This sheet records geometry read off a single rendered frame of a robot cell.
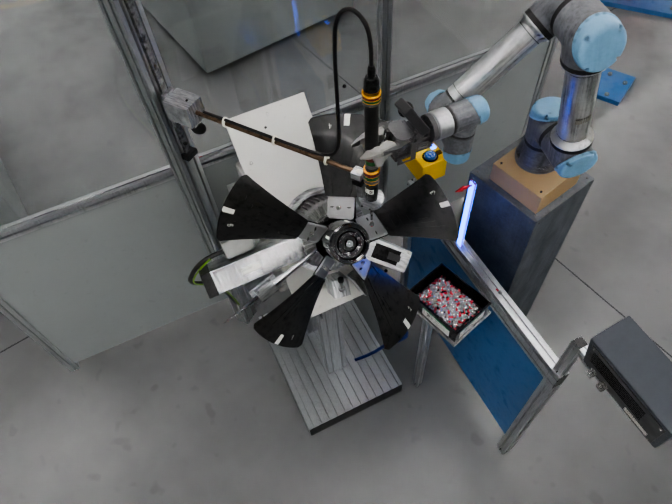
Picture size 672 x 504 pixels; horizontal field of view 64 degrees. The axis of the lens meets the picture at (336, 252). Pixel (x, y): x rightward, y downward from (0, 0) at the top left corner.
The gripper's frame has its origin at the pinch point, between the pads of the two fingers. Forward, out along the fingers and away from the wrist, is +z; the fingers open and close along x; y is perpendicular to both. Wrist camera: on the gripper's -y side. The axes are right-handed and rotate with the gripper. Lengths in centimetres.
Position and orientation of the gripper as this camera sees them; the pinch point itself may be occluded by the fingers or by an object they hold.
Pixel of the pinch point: (360, 148)
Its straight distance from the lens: 132.4
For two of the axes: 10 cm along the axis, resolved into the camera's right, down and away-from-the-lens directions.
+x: -4.3, -7.3, 5.3
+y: 0.5, 5.7, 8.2
